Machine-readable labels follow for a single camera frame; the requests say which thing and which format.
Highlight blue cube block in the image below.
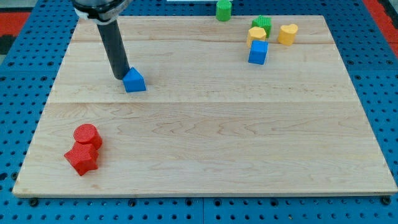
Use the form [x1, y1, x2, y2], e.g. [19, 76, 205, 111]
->
[248, 40, 269, 65]

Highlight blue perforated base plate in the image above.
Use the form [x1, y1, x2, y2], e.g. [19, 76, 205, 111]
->
[1, 1, 397, 223]

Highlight blue triangle block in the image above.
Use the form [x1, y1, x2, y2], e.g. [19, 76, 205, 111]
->
[122, 67, 146, 93]

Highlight yellow heart block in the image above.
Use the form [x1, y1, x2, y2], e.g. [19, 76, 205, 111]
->
[277, 24, 299, 46]

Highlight red star block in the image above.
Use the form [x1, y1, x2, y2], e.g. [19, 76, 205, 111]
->
[64, 142, 99, 176]

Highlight wooden board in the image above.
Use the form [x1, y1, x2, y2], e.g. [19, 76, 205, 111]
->
[13, 16, 397, 198]

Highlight green cylinder block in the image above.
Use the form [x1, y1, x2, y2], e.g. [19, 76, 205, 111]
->
[216, 0, 232, 22]

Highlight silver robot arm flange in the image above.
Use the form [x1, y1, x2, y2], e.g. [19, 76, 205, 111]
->
[72, 0, 133, 25]

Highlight green star block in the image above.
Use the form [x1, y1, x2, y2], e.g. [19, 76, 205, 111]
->
[251, 15, 272, 39]

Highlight yellow hexagon block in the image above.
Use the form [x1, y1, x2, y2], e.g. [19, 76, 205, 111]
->
[246, 27, 267, 48]

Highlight red circle block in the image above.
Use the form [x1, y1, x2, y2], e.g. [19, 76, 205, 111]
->
[73, 123, 103, 150]

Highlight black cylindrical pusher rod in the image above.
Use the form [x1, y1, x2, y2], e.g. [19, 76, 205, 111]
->
[97, 21, 130, 80]

